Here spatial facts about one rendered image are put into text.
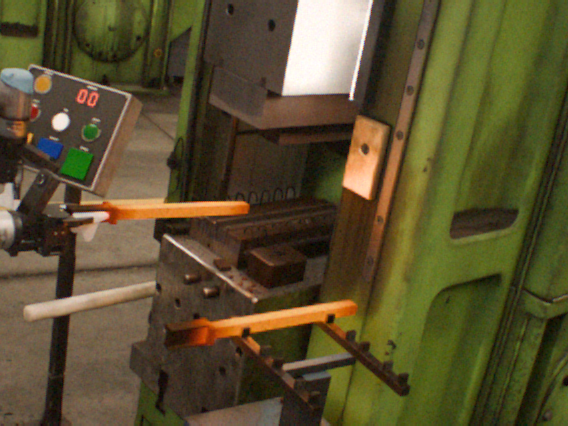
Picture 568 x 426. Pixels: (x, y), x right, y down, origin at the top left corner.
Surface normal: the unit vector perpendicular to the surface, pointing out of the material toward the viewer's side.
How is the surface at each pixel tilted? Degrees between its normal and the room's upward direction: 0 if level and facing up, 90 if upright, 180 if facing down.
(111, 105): 60
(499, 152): 89
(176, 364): 90
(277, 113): 90
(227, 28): 90
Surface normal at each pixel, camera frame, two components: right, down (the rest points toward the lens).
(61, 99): -0.26, -0.23
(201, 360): -0.75, 0.11
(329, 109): 0.64, 0.38
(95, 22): 0.33, 0.38
